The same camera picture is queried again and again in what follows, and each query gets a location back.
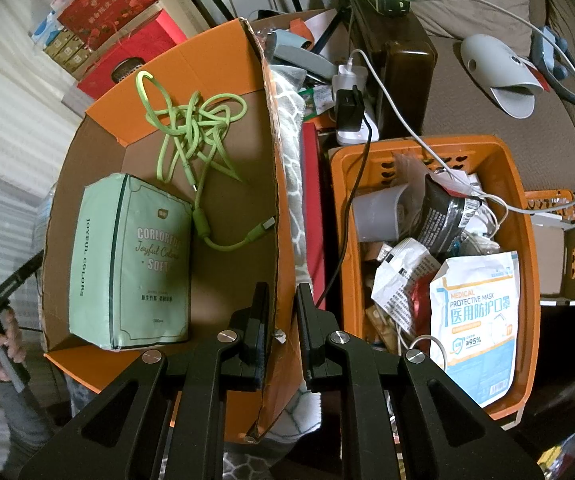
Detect green tissue pack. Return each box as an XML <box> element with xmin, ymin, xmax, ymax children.
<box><xmin>68</xmin><ymin>174</ymin><xmax>192</xmax><ymax>351</ymax></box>

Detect orange cardboard box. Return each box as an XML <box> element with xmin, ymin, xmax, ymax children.
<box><xmin>42</xmin><ymin>20</ymin><xmax>303</xmax><ymax>443</ymax></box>

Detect green cable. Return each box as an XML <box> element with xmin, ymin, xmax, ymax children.
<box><xmin>134</xmin><ymin>69</ymin><xmax>279</xmax><ymax>254</ymax></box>

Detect person's left hand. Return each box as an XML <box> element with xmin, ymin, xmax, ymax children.
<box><xmin>0</xmin><ymin>308</ymin><xmax>27</xmax><ymax>382</ymax></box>

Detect white printed paper packet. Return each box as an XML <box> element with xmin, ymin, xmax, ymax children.
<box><xmin>371</xmin><ymin>237</ymin><xmax>440</xmax><ymax>336</ymax></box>

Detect translucent plastic cup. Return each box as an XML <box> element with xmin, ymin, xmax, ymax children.
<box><xmin>353</xmin><ymin>184</ymin><xmax>408</xmax><ymax>243</ymax></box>

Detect medical mask packet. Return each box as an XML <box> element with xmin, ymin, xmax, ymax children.
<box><xmin>429</xmin><ymin>252</ymin><xmax>519</xmax><ymax>408</ymax></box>

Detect black foil pouch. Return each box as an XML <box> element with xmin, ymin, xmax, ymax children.
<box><xmin>414</xmin><ymin>176</ymin><xmax>481</xmax><ymax>260</ymax></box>

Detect orange plastic basket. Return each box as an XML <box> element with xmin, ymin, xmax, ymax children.
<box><xmin>327</xmin><ymin>134</ymin><xmax>541</xmax><ymax>422</ymax></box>

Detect black power adapter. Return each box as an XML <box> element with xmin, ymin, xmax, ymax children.
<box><xmin>334</xmin><ymin>84</ymin><xmax>365</xmax><ymax>132</ymax></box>

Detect white power strip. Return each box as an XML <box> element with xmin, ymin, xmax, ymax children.
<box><xmin>332</xmin><ymin>63</ymin><xmax>380</xmax><ymax>146</ymax></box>

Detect stack of brown boxes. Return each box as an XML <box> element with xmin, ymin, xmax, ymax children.
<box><xmin>43</xmin><ymin>28</ymin><xmax>92</xmax><ymax>74</ymax></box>

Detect red collection gift bag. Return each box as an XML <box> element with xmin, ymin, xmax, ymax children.
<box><xmin>77</xmin><ymin>10</ymin><xmax>186</xmax><ymax>100</ymax></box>

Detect brown sofa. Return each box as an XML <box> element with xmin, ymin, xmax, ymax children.
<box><xmin>412</xmin><ymin>0</ymin><xmax>575</xmax><ymax>191</ymax></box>

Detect red floral gift box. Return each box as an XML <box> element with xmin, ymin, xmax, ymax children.
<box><xmin>56</xmin><ymin>0</ymin><xmax>174</xmax><ymax>51</ymax></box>

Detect white charging cable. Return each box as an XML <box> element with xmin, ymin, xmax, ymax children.
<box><xmin>347</xmin><ymin>0</ymin><xmax>575</xmax><ymax>216</ymax></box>

